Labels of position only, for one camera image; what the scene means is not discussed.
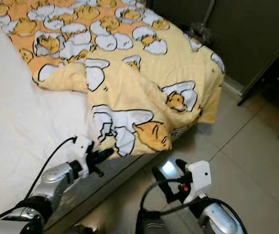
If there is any yellow cartoon print blanket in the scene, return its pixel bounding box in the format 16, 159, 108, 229
0, 0, 226, 157

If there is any grey right robot leg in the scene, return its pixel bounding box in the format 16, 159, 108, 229
139, 217, 169, 234

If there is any grey robot leg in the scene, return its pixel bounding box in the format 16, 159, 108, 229
139, 217, 169, 234
69, 223, 96, 234

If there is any grey left robot leg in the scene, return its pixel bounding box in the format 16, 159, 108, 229
69, 223, 96, 234

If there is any white quilted mattress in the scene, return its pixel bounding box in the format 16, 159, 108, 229
0, 0, 184, 234

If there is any dark wardrobe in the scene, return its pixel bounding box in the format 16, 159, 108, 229
147, 0, 279, 98

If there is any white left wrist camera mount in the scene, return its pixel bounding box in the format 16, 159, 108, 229
75, 136, 95, 178

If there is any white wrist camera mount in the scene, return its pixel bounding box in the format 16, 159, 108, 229
186, 161, 212, 200
75, 136, 95, 178

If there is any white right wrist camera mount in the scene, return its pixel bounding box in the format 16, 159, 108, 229
186, 161, 212, 200

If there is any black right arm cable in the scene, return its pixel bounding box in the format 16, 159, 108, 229
135, 178, 208, 234

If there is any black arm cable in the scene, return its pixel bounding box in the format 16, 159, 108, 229
0, 136, 77, 230
135, 178, 208, 234

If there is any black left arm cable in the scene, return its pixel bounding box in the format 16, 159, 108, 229
0, 136, 77, 230

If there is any grey duster with handle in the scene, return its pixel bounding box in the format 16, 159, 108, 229
188, 0, 217, 47

